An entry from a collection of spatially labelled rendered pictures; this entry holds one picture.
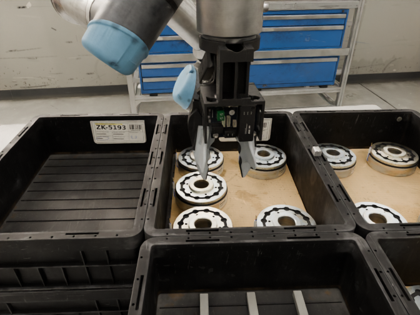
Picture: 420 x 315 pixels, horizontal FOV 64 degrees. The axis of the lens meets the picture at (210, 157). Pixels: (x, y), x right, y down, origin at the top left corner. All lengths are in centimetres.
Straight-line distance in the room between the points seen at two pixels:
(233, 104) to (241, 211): 31
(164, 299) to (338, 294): 26
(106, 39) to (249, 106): 18
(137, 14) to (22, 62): 325
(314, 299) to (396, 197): 32
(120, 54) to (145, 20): 5
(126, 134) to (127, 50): 42
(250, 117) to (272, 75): 230
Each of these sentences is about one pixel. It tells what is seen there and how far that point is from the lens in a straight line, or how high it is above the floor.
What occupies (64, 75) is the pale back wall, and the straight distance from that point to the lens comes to 358.
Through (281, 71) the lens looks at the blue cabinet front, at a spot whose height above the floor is 45.
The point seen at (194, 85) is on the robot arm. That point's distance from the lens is 96.
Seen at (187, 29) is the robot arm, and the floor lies 108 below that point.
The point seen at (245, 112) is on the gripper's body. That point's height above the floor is 110.
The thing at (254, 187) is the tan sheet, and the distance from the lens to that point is 72.
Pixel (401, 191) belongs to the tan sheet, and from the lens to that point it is 81.
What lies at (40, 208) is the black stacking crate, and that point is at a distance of 74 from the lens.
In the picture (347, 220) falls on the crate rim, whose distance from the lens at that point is 53.
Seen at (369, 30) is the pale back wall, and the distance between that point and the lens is 394.
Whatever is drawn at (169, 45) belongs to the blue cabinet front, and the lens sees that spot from 251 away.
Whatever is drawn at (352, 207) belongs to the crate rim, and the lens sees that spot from 55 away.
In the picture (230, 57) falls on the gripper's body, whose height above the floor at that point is 116.
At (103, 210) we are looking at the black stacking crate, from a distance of 69.
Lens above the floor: 126
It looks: 32 degrees down
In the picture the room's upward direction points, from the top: straight up
